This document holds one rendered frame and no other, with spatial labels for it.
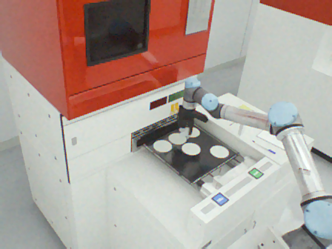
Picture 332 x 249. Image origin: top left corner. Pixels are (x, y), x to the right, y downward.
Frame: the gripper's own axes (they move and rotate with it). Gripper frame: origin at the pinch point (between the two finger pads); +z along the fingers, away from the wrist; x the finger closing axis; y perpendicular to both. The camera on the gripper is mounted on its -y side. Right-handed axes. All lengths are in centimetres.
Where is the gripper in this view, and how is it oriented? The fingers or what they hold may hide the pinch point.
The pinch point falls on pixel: (188, 136)
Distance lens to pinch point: 183.0
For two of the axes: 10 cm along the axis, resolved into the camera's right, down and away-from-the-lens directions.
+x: 1.0, 5.8, -8.1
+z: -0.8, 8.1, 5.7
